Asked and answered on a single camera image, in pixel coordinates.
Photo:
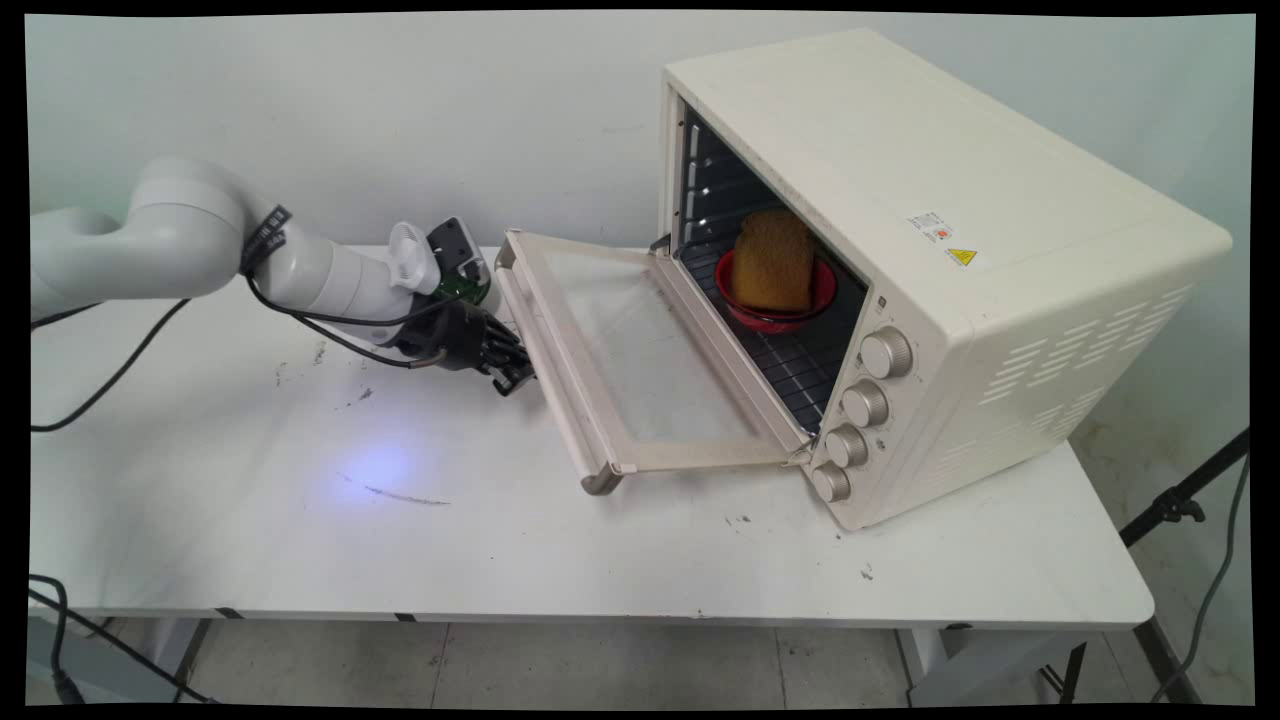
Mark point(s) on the red bowl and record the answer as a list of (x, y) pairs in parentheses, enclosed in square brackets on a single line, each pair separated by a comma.
[(825, 285)]

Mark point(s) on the silver oven knob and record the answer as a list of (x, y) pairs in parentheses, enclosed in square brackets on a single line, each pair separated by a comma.
[(830, 482), (864, 404), (886, 352), (846, 446)]

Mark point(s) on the metal oven rack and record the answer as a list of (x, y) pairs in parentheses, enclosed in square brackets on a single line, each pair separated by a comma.
[(800, 375)]

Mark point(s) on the brown toast slice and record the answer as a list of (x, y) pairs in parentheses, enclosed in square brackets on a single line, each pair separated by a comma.
[(775, 262)]

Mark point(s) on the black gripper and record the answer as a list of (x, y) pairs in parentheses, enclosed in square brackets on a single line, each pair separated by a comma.
[(455, 338)]

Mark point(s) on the white label sticker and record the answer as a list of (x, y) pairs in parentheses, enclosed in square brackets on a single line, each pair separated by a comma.
[(929, 226)]

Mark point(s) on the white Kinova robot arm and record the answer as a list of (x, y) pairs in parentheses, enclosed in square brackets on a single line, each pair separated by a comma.
[(190, 240)]

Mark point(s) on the cream toaster oven body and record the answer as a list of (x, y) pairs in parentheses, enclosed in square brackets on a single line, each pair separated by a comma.
[(960, 250)]

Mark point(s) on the black tripod stand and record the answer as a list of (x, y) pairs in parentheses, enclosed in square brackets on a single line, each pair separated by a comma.
[(1170, 505)]

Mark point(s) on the dark green bowl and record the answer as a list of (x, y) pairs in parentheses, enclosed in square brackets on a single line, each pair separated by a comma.
[(466, 288)]

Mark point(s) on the yellow warning sticker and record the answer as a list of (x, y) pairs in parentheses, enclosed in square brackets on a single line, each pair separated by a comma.
[(961, 257)]

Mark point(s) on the cream glass oven door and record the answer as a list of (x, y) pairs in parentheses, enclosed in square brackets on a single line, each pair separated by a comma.
[(640, 400)]

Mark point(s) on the grey table leg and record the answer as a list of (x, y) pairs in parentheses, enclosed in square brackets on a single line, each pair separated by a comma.
[(960, 665), (150, 650)]

